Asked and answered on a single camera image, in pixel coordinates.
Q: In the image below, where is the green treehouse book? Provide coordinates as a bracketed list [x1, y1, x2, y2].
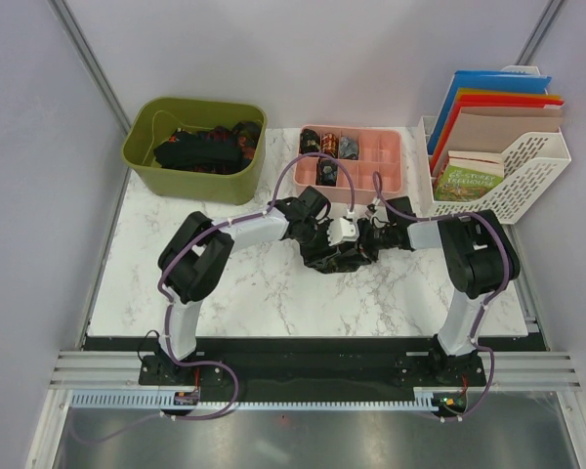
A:
[433, 150, 505, 202]

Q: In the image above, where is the blue folder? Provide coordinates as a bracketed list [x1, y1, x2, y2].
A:
[427, 70, 552, 154]

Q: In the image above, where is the rolled dark patterned tie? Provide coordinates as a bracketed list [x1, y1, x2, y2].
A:
[299, 128, 321, 155]

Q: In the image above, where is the beige folder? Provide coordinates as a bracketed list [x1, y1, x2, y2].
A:
[430, 105, 564, 177]

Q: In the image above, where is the pile of dark ties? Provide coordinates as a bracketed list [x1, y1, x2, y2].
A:
[152, 121, 262, 175]

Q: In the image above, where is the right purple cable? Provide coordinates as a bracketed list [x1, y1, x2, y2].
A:
[371, 170, 514, 424]

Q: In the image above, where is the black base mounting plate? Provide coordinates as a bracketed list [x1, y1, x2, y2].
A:
[80, 335, 548, 403]

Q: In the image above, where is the white perforated file holder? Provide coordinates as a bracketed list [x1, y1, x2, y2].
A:
[417, 66, 571, 224]

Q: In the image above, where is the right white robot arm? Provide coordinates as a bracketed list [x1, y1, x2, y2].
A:
[357, 196, 521, 385]

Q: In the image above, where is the white slotted cable duct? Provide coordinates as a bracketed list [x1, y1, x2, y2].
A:
[69, 389, 440, 411]

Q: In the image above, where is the rolled dark blue tie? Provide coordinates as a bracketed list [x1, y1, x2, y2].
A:
[315, 158, 338, 187]

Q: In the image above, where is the rolled grey tie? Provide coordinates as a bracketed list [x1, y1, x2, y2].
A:
[338, 137, 359, 160]

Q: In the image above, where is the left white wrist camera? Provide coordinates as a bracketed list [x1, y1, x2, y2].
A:
[327, 217, 359, 246]

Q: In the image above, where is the orange folder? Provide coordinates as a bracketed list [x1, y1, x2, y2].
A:
[427, 88, 565, 156]

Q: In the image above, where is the purple cable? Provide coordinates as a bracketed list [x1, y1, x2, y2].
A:
[371, 170, 514, 424]
[68, 152, 358, 445]

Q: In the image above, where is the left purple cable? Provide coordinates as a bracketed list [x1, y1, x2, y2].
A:
[68, 152, 358, 445]

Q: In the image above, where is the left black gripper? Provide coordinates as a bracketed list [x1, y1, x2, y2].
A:
[296, 220, 340, 271]

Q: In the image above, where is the red folder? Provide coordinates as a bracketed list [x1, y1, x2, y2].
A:
[429, 93, 564, 176]

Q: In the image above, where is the pink compartment organizer tray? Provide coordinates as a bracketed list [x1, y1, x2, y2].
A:
[293, 125, 405, 205]

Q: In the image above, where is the aluminium frame rail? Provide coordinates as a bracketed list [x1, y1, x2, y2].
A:
[50, 352, 580, 391]

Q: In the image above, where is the rolled red orange tie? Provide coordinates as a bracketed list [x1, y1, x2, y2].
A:
[320, 133, 339, 158]

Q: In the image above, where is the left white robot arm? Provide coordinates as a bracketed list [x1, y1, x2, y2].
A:
[158, 187, 331, 384]

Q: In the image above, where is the dark green leaf-patterned tie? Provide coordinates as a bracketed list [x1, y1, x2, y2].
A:
[314, 243, 374, 274]

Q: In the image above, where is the olive green plastic bin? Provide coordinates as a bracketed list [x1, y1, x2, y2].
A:
[122, 97, 268, 205]

